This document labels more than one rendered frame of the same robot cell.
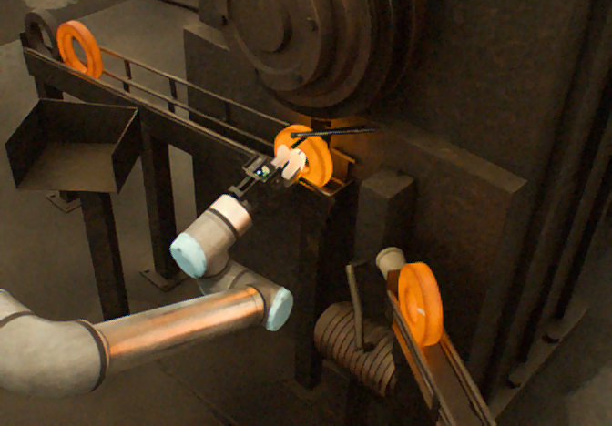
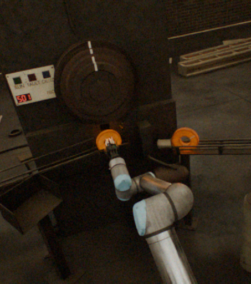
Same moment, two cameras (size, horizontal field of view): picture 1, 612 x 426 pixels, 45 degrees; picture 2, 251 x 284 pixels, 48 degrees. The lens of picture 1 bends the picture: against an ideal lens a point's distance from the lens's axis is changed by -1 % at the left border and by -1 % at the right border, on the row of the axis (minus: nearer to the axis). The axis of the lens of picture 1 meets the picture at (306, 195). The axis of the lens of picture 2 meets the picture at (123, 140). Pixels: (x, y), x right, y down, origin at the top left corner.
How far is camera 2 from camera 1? 1.18 m
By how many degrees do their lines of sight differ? 41
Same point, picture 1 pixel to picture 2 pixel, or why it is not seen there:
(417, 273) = (183, 129)
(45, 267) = not seen: outside the picture
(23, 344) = (180, 193)
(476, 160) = (158, 102)
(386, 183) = (144, 123)
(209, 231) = (123, 169)
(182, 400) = (117, 264)
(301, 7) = (116, 75)
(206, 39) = (40, 133)
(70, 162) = (27, 212)
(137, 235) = (23, 253)
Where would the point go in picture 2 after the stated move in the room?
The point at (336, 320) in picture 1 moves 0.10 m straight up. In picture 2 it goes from (160, 172) to (159, 158)
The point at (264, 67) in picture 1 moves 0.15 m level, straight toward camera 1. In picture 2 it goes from (103, 107) to (126, 110)
